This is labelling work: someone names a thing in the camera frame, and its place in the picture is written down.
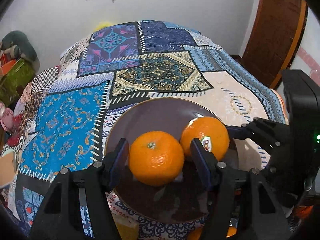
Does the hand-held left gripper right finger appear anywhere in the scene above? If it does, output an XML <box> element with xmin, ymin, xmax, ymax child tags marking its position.
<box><xmin>190</xmin><ymin>137</ymin><xmax>294</xmax><ymax>240</ymax></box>

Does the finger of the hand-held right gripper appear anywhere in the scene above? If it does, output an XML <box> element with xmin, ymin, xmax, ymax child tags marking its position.
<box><xmin>226</xmin><ymin>117</ymin><xmax>291</xmax><ymax>155</ymax></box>
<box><xmin>260</xmin><ymin>152</ymin><xmax>301</xmax><ymax>207</ymax></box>

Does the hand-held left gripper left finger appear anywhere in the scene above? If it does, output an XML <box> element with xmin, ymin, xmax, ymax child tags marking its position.
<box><xmin>29</xmin><ymin>138</ymin><xmax>130</xmax><ymax>240</ymax></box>

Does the orange with sticker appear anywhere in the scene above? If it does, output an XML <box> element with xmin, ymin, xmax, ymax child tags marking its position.
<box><xmin>180</xmin><ymin>116</ymin><xmax>230</xmax><ymax>162</ymax></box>

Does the large orange with green stem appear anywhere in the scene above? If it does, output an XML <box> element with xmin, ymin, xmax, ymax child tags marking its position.
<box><xmin>129</xmin><ymin>131</ymin><xmax>185</xmax><ymax>187</ymax></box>

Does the dark purple round plate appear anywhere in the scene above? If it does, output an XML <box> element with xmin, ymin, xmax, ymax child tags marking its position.
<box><xmin>104</xmin><ymin>97</ymin><xmax>239</xmax><ymax>224</ymax></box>

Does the white cabinet with pink print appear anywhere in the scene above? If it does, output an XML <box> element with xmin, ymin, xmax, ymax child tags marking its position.
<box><xmin>277</xmin><ymin>7</ymin><xmax>320</xmax><ymax>90</ymax></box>

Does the patchwork printed blanket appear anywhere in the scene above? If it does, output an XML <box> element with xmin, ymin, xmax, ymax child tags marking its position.
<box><xmin>5</xmin><ymin>20</ymin><xmax>290</xmax><ymax>240</ymax></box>

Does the brown wooden door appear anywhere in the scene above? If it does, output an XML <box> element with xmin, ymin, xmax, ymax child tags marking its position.
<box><xmin>241</xmin><ymin>0</ymin><xmax>308</xmax><ymax>89</ymax></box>

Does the tan cardboard piece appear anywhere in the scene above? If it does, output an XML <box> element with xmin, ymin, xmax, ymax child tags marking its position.
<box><xmin>0</xmin><ymin>152</ymin><xmax>18</xmax><ymax>188</ymax></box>

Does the pink soft item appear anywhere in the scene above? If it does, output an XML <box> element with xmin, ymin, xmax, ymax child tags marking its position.
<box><xmin>0</xmin><ymin>102</ymin><xmax>14</xmax><ymax>133</ymax></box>

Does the green printed cloth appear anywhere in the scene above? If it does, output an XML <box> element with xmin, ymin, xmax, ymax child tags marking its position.
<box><xmin>0</xmin><ymin>60</ymin><xmax>35</xmax><ymax>108</ymax></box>

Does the yellow item behind blanket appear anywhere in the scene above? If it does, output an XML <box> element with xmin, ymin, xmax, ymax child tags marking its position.
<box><xmin>94</xmin><ymin>21</ymin><xmax>113</xmax><ymax>32</ymax></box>

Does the orange box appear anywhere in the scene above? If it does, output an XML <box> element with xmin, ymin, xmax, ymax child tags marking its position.
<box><xmin>0</xmin><ymin>54</ymin><xmax>22</xmax><ymax>77</ymax></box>

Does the grey-green cushion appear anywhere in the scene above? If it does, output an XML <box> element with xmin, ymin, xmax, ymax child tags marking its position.
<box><xmin>0</xmin><ymin>30</ymin><xmax>40</xmax><ymax>67</ymax></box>

